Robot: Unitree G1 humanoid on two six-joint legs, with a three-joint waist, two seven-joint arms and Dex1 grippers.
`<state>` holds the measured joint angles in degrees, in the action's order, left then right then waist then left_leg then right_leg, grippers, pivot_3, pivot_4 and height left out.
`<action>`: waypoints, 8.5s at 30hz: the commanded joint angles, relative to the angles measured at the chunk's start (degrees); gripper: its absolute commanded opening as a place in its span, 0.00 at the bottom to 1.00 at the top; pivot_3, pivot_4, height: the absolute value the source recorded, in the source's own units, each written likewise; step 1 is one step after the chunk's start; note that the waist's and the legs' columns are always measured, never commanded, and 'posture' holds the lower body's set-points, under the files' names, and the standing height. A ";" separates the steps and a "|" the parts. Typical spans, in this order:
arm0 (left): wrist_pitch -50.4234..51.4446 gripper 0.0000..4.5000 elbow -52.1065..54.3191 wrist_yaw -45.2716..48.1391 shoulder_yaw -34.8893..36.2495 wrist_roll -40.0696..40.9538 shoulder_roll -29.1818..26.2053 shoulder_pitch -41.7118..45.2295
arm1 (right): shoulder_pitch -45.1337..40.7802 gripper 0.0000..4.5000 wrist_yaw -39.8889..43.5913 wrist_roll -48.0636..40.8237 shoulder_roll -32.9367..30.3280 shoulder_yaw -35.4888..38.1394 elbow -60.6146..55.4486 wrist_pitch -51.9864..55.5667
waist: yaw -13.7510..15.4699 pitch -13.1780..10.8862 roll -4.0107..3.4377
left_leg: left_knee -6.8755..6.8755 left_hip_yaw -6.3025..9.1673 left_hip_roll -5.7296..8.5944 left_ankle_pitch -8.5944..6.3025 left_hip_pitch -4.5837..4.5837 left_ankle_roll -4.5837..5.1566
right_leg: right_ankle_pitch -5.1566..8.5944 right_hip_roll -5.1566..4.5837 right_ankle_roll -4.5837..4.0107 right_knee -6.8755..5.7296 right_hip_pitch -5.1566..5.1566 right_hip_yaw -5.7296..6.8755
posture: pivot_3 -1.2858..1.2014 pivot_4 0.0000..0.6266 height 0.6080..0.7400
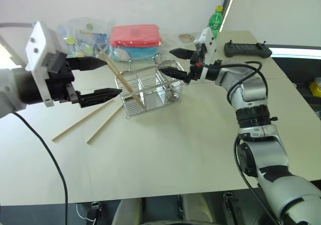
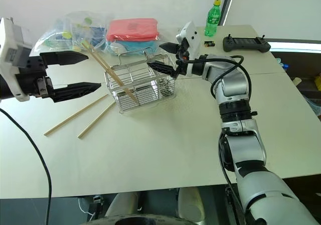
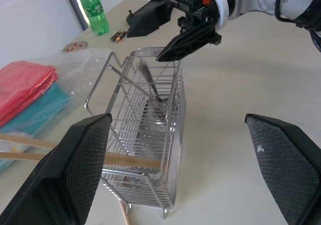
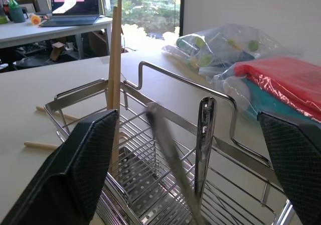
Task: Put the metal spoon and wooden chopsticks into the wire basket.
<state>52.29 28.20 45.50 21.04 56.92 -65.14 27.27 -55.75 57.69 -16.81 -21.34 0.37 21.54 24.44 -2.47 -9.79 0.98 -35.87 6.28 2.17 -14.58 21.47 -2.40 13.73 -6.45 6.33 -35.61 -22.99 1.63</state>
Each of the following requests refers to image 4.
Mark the wooden chopstick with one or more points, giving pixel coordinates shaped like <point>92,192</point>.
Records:
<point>112,71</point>
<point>118,59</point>
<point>40,145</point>
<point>65,115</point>

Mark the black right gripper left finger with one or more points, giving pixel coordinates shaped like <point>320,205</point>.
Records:
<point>62,179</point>

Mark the clear plastic bag with items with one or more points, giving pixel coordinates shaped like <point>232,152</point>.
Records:
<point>225,49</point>

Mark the green plastic bottle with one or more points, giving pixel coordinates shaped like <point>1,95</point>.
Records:
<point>16,11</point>

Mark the teal plastic-wrapped package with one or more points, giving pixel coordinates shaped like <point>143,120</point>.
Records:
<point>265,102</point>

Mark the white desk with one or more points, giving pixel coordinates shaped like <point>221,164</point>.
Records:
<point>25,32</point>

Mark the white partition board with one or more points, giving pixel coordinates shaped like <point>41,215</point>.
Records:
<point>250,6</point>

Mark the brown cardboard box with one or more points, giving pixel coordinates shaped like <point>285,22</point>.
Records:
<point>57,50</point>

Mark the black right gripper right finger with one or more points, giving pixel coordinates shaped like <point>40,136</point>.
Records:
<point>298,159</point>

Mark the open dark laptop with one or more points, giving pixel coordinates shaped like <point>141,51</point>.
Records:
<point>75,9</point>

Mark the dark red-capped bottle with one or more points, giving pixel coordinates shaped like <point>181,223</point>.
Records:
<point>5,7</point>

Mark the shiny metal spoon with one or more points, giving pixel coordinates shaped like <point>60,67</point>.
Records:
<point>205,134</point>

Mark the red plastic-wrapped package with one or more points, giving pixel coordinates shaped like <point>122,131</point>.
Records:
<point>283,79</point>

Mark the orange yellow bottle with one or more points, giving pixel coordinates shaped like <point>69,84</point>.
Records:
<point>35,19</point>

